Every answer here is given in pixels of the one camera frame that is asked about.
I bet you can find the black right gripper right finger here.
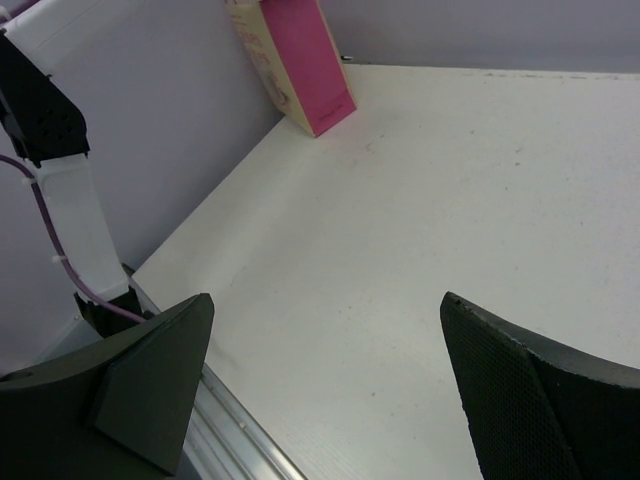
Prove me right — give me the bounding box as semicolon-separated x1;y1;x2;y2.
440;292;639;479

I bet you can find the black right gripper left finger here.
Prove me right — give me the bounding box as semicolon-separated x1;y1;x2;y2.
1;294;214;479

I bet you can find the pink and cream paper bag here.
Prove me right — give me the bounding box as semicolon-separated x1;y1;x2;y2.
225;0;357;137

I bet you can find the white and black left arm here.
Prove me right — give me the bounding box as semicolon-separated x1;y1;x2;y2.
1;1;214;479

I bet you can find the aluminium table edge rail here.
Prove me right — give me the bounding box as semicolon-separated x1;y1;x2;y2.
92;286;304;479

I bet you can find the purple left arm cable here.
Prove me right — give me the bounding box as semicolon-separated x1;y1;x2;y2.
0;0;146;324

